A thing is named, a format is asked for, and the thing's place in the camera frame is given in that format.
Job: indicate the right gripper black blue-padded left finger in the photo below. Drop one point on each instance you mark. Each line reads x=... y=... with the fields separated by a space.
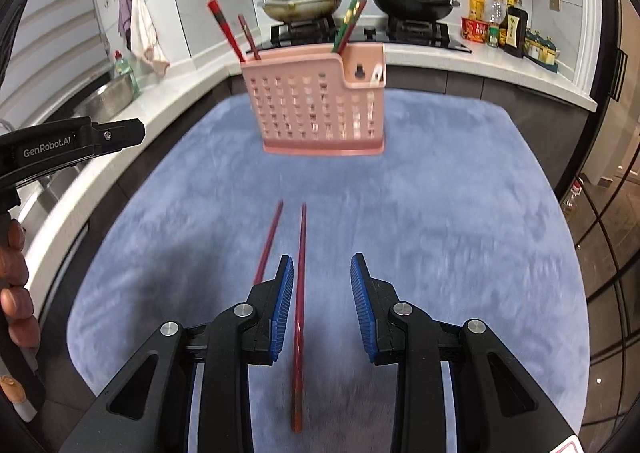
x=249 y=333

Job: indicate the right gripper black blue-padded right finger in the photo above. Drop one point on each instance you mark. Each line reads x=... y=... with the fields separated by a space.
x=396 y=332

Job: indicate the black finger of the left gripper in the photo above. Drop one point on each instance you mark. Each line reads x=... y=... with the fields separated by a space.
x=113 y=137

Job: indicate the dark red chopstick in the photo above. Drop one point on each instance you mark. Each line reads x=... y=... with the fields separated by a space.
x=297 y=417
x=249 y=36
x=260 y=272

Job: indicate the green chopstick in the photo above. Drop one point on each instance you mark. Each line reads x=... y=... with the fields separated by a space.
x=346 y=28
x=349 y=21

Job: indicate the white ceramic soup spoon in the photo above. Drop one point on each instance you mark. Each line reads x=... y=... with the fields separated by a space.
x=377 y=74

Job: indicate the person's left hand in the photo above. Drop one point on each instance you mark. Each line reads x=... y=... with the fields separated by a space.
x=16 y=301

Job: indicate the steel mixing bowl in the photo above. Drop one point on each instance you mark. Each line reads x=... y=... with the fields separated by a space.
x=107 y=101

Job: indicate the green dish soap bottle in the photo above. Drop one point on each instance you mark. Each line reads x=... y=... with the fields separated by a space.
x=124 y=68

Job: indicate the white hanging towel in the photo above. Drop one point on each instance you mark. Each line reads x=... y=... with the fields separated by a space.
x=144 y=41

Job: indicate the purple hanging cloth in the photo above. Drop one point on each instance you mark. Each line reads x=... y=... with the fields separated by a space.
x=124 y=21

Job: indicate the blue-grey fabric mat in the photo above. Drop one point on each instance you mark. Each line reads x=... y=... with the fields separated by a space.
x=456 y=213

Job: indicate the bottle on floor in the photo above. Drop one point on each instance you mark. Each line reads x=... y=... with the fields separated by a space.
x=569 y=204

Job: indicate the pink perforated utensil basket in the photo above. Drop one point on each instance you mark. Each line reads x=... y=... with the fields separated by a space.
x=309 y=101

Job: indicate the steel wok with lid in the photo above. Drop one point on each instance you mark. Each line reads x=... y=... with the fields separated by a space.
x=292 y=11

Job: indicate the black gas stove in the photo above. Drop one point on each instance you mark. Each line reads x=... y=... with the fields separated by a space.
x=393 y=31

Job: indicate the red instant noodle cup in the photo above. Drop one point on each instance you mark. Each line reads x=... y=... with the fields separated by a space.
x=474 y=30

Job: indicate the small green-lid jar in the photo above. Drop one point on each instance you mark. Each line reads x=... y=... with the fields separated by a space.
x=493 y=35

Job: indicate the green seasoning jar rack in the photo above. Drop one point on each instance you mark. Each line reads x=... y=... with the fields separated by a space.
x=540 y=50

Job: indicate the dark soy sauce bottle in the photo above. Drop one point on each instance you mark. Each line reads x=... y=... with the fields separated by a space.
x=513 y=29

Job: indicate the black wok with lid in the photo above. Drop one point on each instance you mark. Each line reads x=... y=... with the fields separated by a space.
x=417 y=10

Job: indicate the clear plastic bottle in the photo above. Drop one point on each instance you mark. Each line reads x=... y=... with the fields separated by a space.
x=496 y=12

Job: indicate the yellow snack packet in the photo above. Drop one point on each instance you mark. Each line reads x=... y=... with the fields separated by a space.
x=477 y=10

